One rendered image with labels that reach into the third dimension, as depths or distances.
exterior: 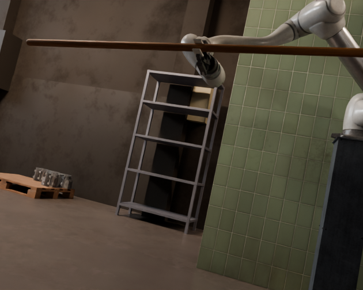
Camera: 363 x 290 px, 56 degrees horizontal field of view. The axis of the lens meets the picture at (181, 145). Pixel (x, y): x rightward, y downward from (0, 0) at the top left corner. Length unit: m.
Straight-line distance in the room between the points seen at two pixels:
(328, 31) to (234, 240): 1.45
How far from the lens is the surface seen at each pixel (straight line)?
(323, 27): 1.79
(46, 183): 4.52
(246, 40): 1.78
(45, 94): 5.68
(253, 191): 2.45
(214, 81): 1.61
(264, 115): 2.50
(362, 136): 2.07
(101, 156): 4.93
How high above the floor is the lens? 0.63
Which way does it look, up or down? 5 degrees up
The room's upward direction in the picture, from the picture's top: 12 degrees clockwise
